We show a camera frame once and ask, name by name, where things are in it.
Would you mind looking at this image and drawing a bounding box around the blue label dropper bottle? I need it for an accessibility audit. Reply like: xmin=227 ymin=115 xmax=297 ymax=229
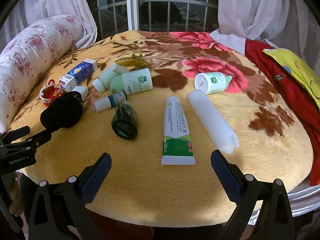
xmin=94 ymin=91 xmax=127 ymax=112

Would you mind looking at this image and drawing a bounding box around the white curtain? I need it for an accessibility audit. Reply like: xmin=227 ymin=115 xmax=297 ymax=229
xmin=210 ymin=0 xmax=319 ymax=62
xmin=1 ymin=0 xmax=97 ymax=50

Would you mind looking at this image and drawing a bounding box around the amber hair claw clip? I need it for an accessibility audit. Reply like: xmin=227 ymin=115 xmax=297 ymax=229
xmin=115 ymin=51 xmax=151 ymax=68

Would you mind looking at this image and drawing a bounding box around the person's left hand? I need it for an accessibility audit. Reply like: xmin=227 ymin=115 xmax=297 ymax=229
xmin=9 ymin=171 xmax=23 ymax=217

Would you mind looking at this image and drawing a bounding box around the small white plastic bottle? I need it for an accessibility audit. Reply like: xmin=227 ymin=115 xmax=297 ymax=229
xmin=92 ymin=62 xmax=129 ymax=93

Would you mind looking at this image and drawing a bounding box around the white green frog bottle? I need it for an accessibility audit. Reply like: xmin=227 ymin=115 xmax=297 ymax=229
xmin=194 ymin=72 xmax=232 ymax=95

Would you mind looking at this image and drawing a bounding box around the floral white bolster pillow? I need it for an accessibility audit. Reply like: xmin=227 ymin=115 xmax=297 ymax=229
xmin=1 ymin=15 xmax=83 ymax=132

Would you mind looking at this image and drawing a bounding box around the white paper tube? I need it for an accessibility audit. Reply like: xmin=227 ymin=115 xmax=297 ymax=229
xmin=188 ymin=89 xmax=239 ymax=154

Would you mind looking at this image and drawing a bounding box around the white bed frame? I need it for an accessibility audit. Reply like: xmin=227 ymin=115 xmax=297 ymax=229
xmin=247 ymin=177 xmax=320 ymax=227

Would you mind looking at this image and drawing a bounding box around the dark green glass jar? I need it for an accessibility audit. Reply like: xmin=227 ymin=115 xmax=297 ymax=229
xmin=111 ymin=101 xmax=138 ymax=140

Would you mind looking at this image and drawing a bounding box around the red gold ornament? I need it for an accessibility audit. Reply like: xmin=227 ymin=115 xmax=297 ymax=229
xmin=39 ymin=79 xmax=64 ymax=107

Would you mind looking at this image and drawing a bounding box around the large green frog bottle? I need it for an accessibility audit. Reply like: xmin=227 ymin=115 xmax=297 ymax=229
xmin=110 ymin=68 xmax=153 ymax=95

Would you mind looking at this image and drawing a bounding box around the window with metal bars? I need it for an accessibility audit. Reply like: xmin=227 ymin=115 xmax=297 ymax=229
xmin=87 ymin=0 xmax=219 ymax=40

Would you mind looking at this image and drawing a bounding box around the floral plush bed blanket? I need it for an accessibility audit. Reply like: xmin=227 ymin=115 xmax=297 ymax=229
xmin=11 ymin=31 xmax=313 ymax=227

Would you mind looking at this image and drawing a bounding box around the yellow cartoon pillow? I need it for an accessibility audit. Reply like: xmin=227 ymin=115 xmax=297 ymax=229
xmin=263 ymin=48 xmax=319 ymax=107

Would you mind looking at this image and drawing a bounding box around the right white curtain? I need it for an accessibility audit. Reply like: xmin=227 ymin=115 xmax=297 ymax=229
xmin=210 ymin=0 xmax=319 ymax=62

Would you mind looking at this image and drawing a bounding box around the left white curtain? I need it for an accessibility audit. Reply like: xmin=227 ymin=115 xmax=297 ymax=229
xmin=1 ymin=0 xmax=97 ymax=50

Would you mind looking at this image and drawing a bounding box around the green white ointment tube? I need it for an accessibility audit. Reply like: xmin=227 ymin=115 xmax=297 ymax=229
xmin=161 ymin=96 xmax=196 ymax=165

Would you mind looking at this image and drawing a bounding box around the red cloth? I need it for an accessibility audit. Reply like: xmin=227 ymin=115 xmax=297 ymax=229
xmin=245 ymin=39 xmax=319 ymax=186

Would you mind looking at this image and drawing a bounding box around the small white cap bottle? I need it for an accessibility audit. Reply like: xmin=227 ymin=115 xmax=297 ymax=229
xmin=72 ymin=86 xmax=88 ymax=100

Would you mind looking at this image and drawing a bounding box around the blue white medicine box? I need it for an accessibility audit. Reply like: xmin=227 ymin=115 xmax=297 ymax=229
xmin=59 ymin=59 xmax=98 ymax=92

